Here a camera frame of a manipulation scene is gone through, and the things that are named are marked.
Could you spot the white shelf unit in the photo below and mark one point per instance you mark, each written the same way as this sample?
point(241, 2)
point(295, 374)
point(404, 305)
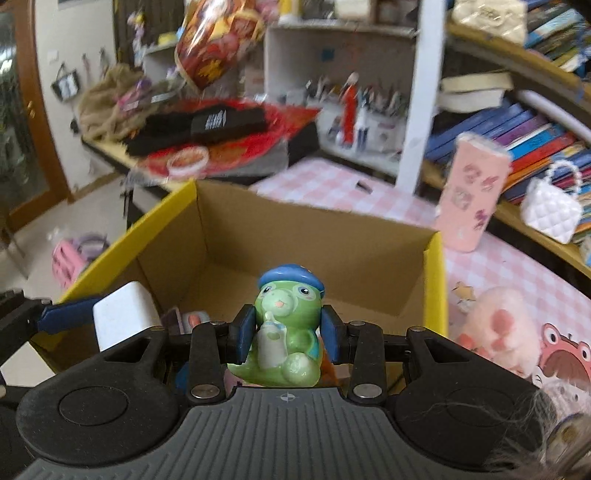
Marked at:
point(332, 50)

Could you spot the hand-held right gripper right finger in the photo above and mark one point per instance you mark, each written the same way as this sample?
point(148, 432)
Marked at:
point(333, 337)

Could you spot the white long tube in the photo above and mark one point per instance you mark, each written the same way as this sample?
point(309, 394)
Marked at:
point(554, 108)

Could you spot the black flat box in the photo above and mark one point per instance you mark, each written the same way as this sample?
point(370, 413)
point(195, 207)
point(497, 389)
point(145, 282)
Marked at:
point(226, 121)

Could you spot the pink pig plush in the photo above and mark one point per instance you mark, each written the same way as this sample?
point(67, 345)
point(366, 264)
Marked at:
point(501, 327)

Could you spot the brown furry cloth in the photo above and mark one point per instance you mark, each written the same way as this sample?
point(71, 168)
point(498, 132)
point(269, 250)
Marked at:
point(108, 101)

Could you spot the red hanging figurine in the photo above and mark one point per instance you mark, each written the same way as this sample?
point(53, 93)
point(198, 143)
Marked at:
point(350, 106)

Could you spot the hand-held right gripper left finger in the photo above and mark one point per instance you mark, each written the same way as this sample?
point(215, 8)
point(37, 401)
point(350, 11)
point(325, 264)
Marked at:
point(244, 337)

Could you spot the red orange snack bag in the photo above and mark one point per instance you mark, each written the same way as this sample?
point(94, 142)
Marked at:
point(217, 41)

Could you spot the wooden glass door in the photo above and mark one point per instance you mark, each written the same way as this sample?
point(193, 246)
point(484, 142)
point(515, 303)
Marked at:
point(27, 138)

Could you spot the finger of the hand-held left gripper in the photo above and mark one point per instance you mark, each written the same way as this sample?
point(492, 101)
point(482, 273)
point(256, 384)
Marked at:
point(69, 314)

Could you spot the pink cartoon cylinder container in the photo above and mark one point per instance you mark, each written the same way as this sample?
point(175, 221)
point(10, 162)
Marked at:
point(471, 194)

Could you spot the green frog toy figure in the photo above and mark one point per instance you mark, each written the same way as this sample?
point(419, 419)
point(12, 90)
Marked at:
point(286, 318)

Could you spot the small hanging frame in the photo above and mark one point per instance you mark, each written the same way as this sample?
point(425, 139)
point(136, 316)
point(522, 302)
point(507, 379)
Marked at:
point(65, 84)

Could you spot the row of upper shelf books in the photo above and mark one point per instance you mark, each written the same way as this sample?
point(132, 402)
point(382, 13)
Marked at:
point(563, 32)

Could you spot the group of pen holders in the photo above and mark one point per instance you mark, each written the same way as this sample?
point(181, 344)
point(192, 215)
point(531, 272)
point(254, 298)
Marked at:
point(364, 110)

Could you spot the red shiny wrapper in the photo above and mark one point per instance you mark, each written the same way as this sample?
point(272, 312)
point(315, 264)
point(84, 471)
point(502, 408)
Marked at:
point(258, 147)

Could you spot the yellow cardboard box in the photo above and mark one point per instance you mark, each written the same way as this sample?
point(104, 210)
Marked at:
point(300, 240)

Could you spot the pink backpack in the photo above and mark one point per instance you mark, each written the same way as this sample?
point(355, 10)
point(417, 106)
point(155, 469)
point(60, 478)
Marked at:
point(74, 261)

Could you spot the white quilted pearl handbag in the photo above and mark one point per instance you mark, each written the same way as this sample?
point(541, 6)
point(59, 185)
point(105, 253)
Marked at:
point(551, 207)

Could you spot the row of colourful books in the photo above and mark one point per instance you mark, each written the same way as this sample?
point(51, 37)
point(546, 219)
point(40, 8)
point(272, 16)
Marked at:
point(521, 138)

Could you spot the pink printed table mat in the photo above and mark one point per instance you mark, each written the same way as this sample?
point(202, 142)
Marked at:
point(489, 272)

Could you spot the wooden bookshelf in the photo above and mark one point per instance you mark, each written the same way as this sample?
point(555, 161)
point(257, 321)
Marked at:
point(531, 69)

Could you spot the cream quilted handbag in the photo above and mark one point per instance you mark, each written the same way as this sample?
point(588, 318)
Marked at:
point(489, 18)

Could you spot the fuzzy beige sleeve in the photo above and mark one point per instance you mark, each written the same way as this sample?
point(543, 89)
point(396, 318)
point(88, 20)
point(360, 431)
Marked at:
point(563, 438)

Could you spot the thick white-paged book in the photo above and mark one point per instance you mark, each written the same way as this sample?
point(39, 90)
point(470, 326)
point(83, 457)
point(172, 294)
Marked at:
point(475, 82)
point(471, 100)

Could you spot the white plug block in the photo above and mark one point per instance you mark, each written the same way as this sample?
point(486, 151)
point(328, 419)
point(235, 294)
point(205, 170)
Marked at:
point(124, 314)

